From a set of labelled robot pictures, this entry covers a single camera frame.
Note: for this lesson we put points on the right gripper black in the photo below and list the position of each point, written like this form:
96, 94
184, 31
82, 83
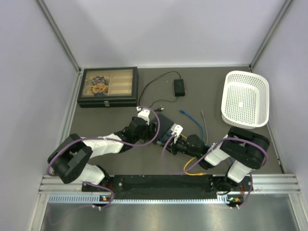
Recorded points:
172, 147

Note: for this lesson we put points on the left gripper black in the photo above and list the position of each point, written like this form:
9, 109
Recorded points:
147, 136

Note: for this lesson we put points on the black network switch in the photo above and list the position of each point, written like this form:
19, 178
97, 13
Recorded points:
165, 126

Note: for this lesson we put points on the black power adapter with cord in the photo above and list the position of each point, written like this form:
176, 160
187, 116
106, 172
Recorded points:
178, 86

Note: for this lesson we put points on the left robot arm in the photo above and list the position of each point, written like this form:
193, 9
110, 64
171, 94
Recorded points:
70, 160

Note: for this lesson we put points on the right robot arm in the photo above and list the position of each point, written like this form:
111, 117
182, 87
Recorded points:
247, 149

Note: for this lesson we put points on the black jewelry display box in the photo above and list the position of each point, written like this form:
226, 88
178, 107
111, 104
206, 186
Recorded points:
108, 87

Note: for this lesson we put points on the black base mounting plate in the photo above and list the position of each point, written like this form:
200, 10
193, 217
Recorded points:
160, 187

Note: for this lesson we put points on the white perforated plastic basket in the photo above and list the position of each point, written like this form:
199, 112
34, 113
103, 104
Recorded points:
245, 100

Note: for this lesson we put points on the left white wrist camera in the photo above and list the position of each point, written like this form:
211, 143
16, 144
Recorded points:
143, 113

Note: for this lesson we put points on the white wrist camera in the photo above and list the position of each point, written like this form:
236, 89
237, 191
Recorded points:
176, 131
143, 113

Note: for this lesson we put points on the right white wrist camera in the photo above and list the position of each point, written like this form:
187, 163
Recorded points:
176, 131

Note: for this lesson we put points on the white slotted cable duct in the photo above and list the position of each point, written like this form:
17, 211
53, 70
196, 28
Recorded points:
101, 199

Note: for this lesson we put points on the aluminium frame rail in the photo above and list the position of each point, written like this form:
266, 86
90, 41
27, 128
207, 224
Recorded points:
262, 183

